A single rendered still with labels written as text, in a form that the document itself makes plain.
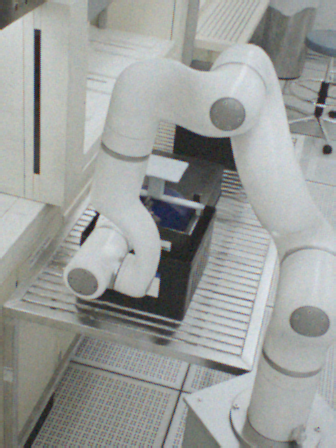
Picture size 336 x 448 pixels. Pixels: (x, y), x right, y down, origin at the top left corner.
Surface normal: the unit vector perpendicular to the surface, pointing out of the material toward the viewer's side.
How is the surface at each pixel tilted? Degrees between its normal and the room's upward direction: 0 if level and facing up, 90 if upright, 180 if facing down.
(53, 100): 90
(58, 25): 90
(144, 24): 90
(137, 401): 0
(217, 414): 0
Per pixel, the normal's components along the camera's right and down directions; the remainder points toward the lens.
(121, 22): -0.25, 0.49
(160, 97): -0.51, 0.37
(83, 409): 0.11, -0.84
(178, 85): -0.77, -0.04
